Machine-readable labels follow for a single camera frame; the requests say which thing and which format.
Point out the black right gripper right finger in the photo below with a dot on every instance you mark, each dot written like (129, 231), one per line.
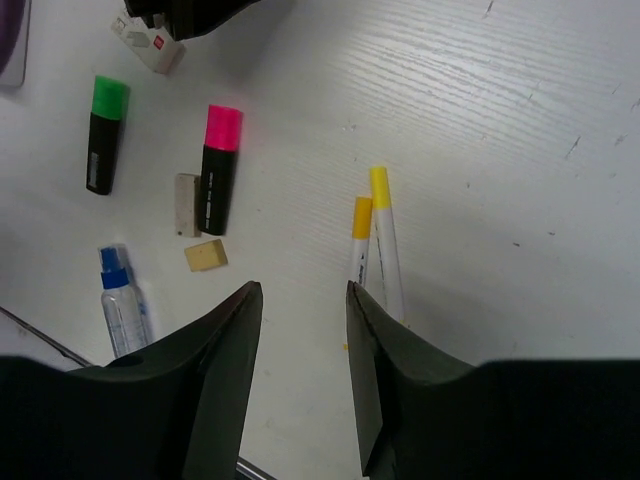
(423, 414)

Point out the green highlighter marker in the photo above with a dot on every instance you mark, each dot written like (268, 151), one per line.
(108, 114)

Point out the grey eraser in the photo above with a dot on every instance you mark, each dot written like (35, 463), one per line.
(186, 189)

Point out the tan eraser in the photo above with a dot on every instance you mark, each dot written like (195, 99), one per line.
(206, 256)

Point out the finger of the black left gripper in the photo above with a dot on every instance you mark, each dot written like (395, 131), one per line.
(185, 19)

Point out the white right organizer tray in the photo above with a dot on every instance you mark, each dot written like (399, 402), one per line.
(14, 30)

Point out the blue spray bottle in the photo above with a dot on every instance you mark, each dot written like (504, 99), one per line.
(123, 305)

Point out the pink highlighter marker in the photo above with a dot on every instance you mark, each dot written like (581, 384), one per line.
(219, 160)

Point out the yellow cap marker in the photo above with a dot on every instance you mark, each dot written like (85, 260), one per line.
(387, 243)

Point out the white staples box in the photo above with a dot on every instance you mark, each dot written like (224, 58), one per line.
(155, 47)

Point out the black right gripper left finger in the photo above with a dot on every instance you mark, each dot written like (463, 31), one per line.
(173, 410)

